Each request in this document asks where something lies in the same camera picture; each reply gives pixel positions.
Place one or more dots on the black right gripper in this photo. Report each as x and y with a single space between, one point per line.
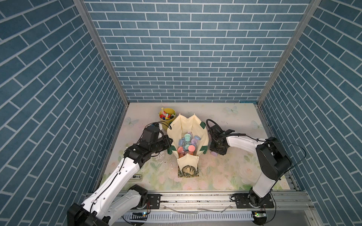
221 152

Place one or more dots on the large pink hourglass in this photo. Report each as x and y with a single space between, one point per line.
191 149

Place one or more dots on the green hourglass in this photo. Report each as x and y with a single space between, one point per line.
187 137

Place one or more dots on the aluminium rail base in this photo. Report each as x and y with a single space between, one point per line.
221 208

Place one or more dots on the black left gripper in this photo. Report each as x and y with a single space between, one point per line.
167 144

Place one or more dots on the yellow cup with markers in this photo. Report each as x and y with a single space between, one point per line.
167 115

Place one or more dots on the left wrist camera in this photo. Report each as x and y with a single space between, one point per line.
152 133

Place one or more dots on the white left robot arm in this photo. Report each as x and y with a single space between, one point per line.
99 209

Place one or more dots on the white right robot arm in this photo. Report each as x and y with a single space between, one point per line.
273 160

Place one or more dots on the cream canvas tote bag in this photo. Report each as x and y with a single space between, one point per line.
188 165

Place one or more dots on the pink hourglass front lowest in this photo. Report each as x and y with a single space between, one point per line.
181 152

